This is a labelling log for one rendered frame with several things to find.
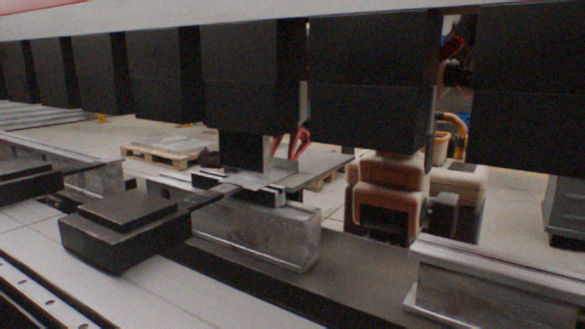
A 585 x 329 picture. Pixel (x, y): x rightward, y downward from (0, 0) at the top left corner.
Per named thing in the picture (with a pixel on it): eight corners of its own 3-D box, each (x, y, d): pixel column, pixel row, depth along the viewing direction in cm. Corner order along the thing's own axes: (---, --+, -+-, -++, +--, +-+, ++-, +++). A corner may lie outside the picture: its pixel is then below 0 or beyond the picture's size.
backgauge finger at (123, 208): (263, 201, 60) (262, 172, 59) (117, 276, 39) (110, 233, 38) (210, 188, 66) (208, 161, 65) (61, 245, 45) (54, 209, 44)
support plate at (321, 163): (355, 159, 83) (355, 155, 83) (292, 193, 62) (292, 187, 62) (289, 149, 93) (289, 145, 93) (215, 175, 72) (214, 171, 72)
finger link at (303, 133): (290, 163, 68) (302, 116, 70) (259, 158, 72) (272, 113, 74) (306, 171, 74) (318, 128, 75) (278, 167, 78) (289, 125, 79)
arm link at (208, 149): (252, 145, 114) (238, 130, 119) (222, 141, 105) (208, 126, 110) (236, 177, 118) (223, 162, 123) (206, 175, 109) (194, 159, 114)
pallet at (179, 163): (230, 156, 479) (229, 145, 475) (180, 171, 415) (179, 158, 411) (170, 144, 544) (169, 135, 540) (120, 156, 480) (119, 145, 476)
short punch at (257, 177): (271, 183, 63) (270, 129, 61) (264, 186, 62) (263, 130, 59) (227, 174, 69) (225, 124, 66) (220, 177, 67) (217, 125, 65)
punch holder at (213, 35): (306, 129, 61) (308, 23, 57) (277, 137, 54) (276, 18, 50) (238, 121, 69) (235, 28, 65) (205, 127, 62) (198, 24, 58)
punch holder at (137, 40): (218, 118, 72) (214, 30, 67) (184, 124, 65) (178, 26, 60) (168, 113, 80) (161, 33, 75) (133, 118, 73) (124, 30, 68)
